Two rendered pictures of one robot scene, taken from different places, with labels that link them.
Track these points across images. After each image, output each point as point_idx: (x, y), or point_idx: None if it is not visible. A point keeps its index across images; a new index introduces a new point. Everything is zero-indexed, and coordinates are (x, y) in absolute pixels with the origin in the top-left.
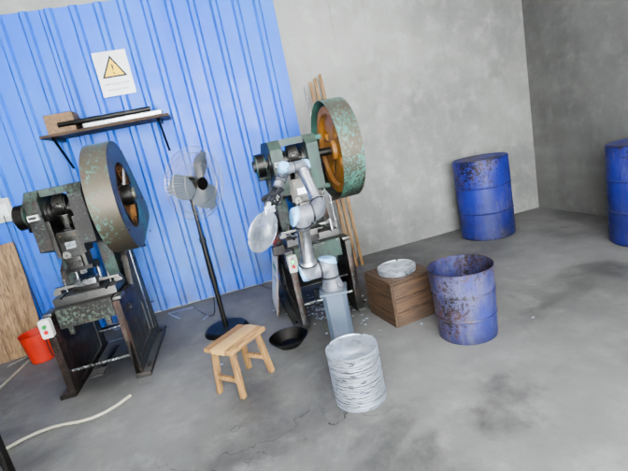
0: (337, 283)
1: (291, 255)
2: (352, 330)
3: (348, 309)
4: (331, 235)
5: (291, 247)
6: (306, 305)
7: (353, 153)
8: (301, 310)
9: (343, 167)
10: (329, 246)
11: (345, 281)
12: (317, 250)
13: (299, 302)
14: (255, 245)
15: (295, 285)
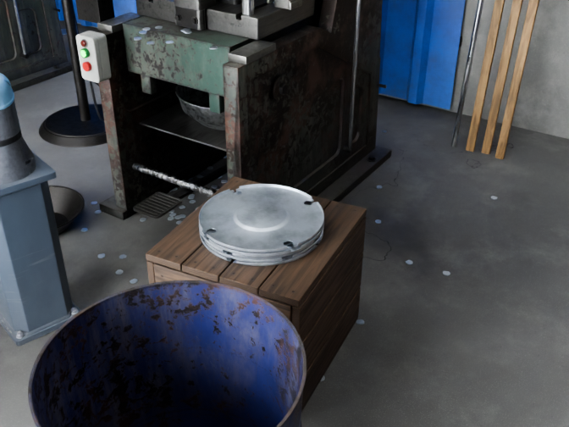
0: None
1: (87, 35)
2: (17, 293)
3: (2, 241)
4: (237, 30)
5: (143, 15)
6: (139, 170)
7: None
8: (114, 174)
9: None
10: (201, 58)
11: (53, 171)
12: (173, 55)
13: (112, 155)
14: None
15: (106, 113)
